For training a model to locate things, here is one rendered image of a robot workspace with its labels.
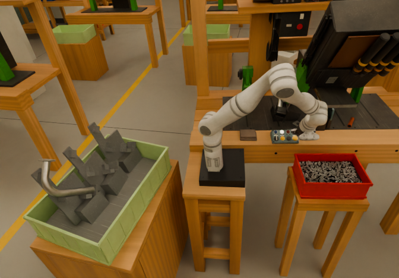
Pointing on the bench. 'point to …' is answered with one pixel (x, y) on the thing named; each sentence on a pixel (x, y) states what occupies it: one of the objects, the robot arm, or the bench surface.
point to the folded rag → (247, 135)
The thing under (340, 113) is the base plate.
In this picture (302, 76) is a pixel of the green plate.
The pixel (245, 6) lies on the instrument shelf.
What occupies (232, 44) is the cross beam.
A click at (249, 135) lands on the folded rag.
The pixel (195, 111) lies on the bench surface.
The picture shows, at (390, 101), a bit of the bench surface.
